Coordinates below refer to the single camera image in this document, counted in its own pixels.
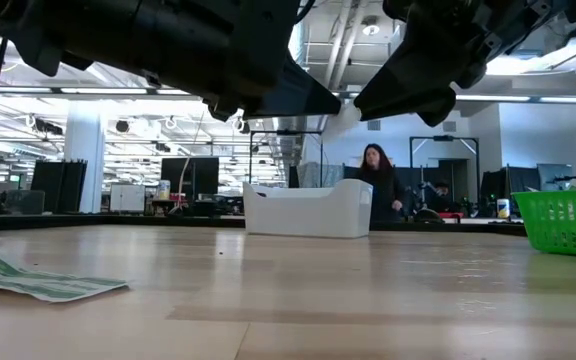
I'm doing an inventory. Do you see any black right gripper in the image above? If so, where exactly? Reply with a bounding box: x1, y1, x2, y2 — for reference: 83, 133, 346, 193
352, 0, 569, 128

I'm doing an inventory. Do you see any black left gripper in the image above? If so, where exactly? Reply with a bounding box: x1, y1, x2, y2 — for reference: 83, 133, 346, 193
132, 0, 343, 122

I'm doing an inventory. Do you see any black room divider panel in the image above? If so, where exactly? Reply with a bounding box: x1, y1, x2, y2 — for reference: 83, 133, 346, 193
30, 159, 88, 214
482, 167, 542, 216
342, 164, 369, 182

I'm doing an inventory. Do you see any person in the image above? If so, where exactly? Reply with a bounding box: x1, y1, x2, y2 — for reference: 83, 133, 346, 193
355, 143, 409, 224
420, 179, 464, 221

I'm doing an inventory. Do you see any white plastic bin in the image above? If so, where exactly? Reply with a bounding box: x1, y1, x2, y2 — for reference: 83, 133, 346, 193
242, 178, 374, 239

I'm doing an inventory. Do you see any black display board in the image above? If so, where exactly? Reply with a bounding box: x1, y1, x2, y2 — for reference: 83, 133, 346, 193
160, 157, 221, 202

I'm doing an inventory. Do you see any grey background monitor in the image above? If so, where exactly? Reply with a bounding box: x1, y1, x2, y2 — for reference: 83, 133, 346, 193
537, 162, 575, 191

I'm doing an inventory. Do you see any long ceiling light strip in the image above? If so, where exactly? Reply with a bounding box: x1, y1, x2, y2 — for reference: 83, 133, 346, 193
0, 85, 576, 105

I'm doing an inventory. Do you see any green plastic basket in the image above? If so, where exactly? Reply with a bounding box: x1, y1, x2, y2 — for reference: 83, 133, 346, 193
511, 188, 576, 259

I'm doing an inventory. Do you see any white cabinet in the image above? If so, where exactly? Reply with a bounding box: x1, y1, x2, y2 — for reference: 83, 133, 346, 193
109, 183, 147, 214

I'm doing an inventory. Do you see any white building column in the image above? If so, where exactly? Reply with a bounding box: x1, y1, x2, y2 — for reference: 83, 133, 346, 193
64, 99, 106, 215

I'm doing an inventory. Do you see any green striped bandage packet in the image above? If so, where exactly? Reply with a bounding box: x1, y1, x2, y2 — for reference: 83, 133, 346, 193
0, 251, 129, 304

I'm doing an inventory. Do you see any silver ventilation duct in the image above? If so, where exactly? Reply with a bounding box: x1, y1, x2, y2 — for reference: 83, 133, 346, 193
272, 117, 310, 169

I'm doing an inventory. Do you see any black frame stand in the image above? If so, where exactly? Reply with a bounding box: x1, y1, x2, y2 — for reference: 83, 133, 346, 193
409, 134, 481, 201

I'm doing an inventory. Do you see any black aluminium table frame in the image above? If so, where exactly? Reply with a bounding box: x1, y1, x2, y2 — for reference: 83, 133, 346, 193
0, 212, 528, 237

